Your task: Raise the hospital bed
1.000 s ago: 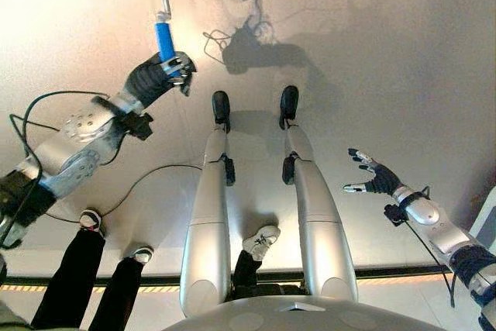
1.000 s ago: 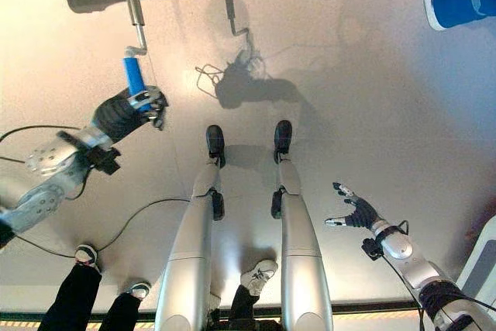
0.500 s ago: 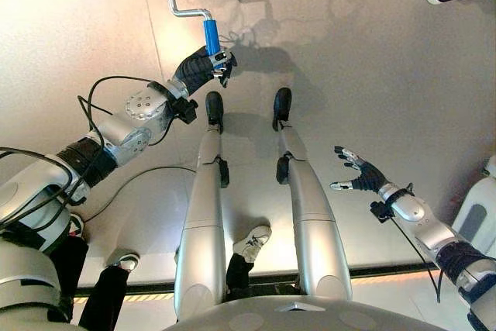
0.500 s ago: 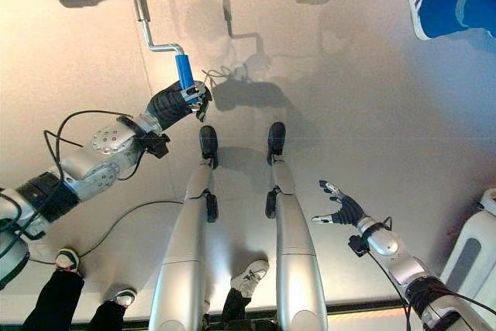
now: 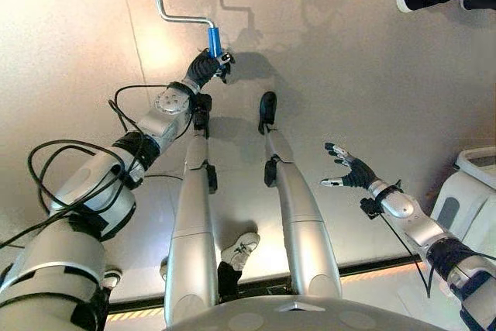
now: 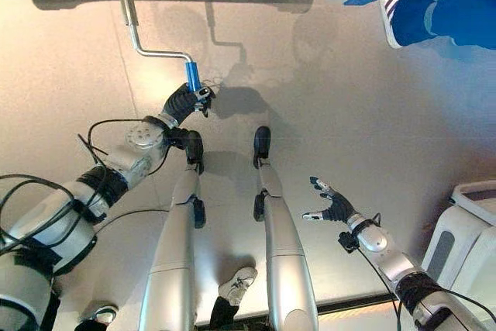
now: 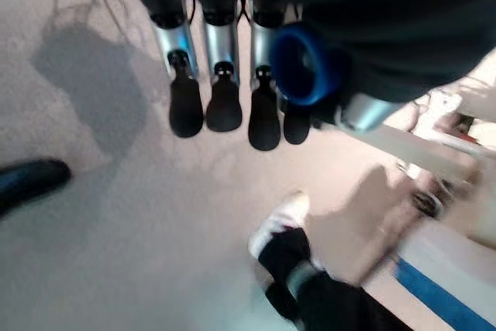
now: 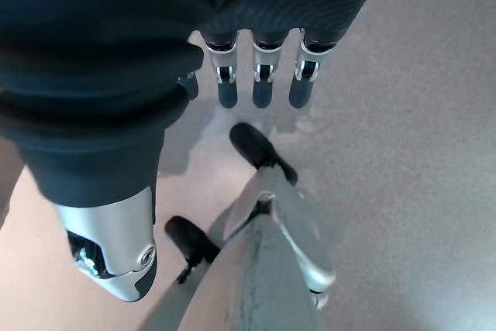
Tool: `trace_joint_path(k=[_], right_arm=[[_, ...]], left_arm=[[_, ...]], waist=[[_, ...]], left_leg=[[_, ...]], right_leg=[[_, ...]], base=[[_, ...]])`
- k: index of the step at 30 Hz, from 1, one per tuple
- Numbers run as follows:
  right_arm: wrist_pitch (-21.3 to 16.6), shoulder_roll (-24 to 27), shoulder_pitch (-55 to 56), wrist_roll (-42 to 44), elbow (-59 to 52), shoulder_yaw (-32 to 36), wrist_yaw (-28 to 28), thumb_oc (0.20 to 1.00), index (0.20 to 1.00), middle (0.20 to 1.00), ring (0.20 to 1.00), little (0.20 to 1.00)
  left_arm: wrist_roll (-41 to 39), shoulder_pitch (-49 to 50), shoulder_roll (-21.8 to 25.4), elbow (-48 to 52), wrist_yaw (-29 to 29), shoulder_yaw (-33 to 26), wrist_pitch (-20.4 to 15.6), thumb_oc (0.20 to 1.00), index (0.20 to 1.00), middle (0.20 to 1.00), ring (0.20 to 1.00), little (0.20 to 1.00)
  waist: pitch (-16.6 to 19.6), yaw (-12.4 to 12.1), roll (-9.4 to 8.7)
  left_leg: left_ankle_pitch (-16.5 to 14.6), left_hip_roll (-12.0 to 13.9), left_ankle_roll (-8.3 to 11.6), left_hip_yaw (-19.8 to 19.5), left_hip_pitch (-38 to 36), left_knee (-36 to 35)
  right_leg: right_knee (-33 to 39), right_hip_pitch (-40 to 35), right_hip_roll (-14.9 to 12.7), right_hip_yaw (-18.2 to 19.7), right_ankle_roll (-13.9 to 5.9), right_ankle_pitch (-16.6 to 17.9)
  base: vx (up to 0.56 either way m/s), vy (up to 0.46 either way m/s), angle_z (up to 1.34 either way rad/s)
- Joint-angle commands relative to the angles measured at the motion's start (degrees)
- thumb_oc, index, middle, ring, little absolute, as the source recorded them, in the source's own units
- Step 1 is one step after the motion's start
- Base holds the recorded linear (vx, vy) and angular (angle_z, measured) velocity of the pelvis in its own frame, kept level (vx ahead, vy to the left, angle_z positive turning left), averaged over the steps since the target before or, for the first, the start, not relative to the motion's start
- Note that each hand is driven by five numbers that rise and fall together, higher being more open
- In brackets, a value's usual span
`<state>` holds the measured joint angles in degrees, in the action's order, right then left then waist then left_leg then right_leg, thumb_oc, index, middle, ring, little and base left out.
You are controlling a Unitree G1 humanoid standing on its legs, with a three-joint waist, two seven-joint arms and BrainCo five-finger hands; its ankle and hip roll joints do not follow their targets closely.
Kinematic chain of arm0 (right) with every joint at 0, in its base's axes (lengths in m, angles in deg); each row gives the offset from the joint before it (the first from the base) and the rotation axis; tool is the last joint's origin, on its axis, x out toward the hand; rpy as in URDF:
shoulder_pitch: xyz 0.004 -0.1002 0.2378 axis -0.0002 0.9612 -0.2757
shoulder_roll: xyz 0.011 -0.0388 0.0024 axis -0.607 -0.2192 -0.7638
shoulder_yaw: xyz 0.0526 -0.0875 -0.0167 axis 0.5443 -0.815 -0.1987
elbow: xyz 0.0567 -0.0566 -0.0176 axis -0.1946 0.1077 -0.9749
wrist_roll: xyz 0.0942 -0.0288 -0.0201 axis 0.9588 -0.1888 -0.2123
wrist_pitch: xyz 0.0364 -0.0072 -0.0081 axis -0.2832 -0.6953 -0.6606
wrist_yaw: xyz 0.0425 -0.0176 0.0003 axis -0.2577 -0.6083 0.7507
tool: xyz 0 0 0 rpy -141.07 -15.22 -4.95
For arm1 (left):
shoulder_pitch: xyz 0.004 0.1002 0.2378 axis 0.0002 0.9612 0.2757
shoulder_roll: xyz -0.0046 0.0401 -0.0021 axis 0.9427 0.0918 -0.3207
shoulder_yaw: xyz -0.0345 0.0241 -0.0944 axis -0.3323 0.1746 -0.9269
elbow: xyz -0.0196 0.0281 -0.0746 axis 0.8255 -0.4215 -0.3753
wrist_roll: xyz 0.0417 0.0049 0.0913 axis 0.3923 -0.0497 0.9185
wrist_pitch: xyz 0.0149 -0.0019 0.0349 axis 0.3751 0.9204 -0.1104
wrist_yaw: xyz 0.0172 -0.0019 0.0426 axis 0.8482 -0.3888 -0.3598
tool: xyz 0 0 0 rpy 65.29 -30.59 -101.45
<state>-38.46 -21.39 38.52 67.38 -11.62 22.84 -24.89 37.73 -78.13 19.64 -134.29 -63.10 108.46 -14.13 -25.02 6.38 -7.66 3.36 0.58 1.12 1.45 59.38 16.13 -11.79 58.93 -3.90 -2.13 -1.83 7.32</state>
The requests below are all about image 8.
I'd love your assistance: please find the robot left foot dark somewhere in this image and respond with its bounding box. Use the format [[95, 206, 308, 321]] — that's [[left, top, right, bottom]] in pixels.
[[164, 215, 222, 285]]

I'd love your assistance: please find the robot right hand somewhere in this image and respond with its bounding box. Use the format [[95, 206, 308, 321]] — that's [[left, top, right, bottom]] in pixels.
[[0, 0, 394, 303]]

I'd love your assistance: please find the robot right leg silver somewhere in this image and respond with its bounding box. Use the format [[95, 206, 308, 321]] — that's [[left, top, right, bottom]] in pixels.
[[222, 166, 336, 311]]

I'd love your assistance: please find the robot right foot dark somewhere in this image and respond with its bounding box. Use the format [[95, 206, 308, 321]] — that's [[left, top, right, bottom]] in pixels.
[[229, 122, 299, 187]]

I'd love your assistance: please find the robot foot dark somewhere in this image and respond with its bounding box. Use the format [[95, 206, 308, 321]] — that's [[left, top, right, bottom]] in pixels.
[[229, 122, 299, 187], [164, 215, 222, 285]]

